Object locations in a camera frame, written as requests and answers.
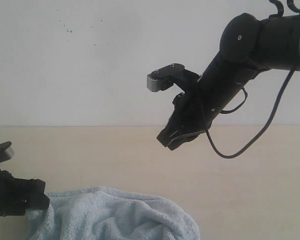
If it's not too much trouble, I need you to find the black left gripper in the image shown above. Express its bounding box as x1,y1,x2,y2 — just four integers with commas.
0,169,50,217

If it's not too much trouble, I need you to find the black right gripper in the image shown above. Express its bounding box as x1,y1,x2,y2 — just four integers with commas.
157,84,208,151

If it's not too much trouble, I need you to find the light blue terry towel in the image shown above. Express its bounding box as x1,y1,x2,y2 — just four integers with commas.
25,186,201,240

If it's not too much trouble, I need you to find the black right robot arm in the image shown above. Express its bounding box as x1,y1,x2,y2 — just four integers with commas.
152,13,300,150

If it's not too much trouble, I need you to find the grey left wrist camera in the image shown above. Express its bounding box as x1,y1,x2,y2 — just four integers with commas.
0,141,15,163

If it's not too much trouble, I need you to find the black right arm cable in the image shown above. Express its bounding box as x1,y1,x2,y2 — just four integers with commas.
194,0,300,159

